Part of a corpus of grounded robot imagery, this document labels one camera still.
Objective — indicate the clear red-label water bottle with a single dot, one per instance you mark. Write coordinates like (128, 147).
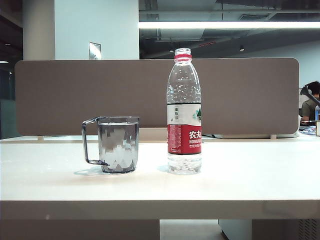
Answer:
(183, 140)

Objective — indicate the clear grey faceted mug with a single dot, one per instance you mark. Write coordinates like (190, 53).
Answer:
(117, 145)

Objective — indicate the small blue bottle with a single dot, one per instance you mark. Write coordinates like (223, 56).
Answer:
(317, 113)

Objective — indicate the brown desk partition panel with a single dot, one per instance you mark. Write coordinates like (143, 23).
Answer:
(75, 95)

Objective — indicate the small round ceiling spotlight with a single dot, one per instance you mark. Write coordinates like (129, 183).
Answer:
(241, 48)

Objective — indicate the long white ceiling light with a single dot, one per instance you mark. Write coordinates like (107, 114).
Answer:
(225, 24)

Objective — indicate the beige partition foot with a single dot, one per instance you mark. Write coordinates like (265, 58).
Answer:
(40, 137)

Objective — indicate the grey cabinet under table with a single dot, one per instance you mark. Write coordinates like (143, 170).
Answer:
(235, 230)

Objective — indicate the brown table leg panel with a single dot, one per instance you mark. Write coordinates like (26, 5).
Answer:
(75, 230)

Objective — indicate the seated person in background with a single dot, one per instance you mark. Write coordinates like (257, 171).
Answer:
(308, 110)

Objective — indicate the small beige box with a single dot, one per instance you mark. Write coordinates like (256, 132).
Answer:
(318, 128)

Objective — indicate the framed wall sign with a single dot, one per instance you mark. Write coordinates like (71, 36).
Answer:
(95, 50)

